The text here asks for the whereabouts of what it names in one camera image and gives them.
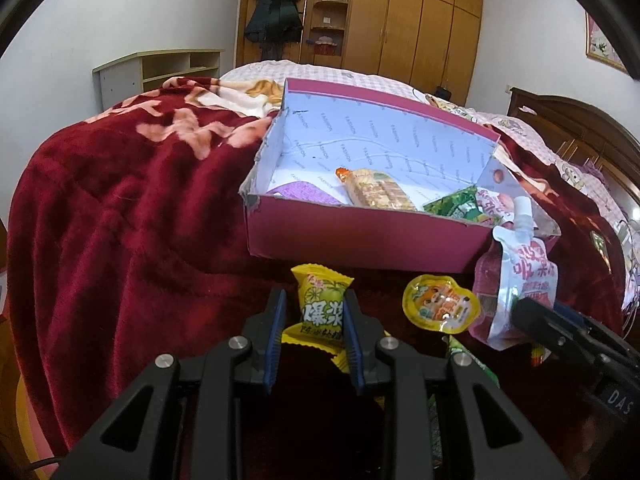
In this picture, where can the wooden headboard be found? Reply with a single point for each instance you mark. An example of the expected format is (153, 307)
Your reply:
(575, 125)

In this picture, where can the green pea snack packet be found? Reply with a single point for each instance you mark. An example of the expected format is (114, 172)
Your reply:
(452, 346)
(457, 206)

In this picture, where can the cartoon print jelly cup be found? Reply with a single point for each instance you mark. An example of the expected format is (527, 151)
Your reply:
(440, 305)

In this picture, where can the red basket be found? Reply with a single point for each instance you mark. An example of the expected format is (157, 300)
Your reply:
(325, 46)

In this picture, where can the pink cardboard box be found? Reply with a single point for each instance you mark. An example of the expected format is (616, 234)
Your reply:
(370, 240)

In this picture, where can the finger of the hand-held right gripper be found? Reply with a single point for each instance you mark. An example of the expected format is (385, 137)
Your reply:
(580, 319)
(545, 327)

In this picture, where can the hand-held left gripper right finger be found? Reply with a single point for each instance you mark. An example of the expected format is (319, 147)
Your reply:
(352, 355)

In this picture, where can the rice cracker packet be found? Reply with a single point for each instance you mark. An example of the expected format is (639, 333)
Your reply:
(375, 190)

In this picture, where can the yellow candy packet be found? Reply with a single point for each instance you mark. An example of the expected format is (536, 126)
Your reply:
(320, 310)

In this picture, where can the small black object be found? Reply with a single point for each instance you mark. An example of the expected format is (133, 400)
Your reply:
(442, 93)

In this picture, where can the red printed blanket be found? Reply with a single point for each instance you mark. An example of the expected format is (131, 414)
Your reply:
(125, 240)

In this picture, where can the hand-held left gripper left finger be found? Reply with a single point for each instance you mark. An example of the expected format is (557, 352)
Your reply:
(276, 345)

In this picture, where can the framed wall picture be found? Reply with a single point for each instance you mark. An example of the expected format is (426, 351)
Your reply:
(602, 42)

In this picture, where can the wooden wardrobe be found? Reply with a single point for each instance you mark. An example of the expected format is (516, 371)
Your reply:
(400, 20)

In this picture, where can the white shelf unit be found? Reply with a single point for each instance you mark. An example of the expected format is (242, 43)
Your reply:
(150, 67)

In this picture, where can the dark hanging coat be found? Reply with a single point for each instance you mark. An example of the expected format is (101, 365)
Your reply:
(260, 20)

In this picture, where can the purple plastic tray pack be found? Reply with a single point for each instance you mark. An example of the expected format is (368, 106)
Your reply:
(300, 192)

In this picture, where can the pink jelly drink pouch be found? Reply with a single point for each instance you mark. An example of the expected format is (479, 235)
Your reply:
(495, 202)
(530, 280)
(485, 290)

